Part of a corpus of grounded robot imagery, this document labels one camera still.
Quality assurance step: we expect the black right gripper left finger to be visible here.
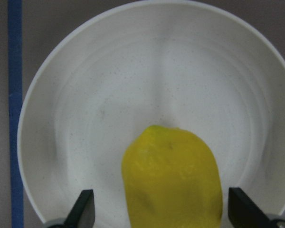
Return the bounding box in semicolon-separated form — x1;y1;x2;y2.
64;190;95;228

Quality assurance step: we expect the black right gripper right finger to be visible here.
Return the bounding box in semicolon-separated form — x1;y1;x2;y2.
228;187;270;228

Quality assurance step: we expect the yellow lemon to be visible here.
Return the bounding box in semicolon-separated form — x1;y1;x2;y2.
122;125;223;228

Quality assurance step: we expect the cream round plate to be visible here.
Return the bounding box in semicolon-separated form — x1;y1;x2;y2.
17;0;285;228

